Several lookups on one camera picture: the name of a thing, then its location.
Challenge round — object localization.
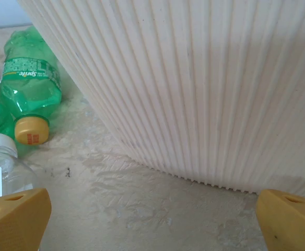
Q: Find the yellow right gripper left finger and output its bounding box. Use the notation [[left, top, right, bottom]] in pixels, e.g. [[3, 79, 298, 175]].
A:
[[0, 187, 52, 251]]

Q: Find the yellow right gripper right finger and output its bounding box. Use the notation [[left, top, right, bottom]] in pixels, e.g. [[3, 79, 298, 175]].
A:
[[255, 188, 305, 251]]

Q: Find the clear square bottle green label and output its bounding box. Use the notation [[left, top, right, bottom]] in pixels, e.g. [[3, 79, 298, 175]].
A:
[[0, 132, 40, 201]]

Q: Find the pink waste basket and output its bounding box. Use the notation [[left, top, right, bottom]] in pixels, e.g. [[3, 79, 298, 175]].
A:
[[16, 0, 305, 199]]

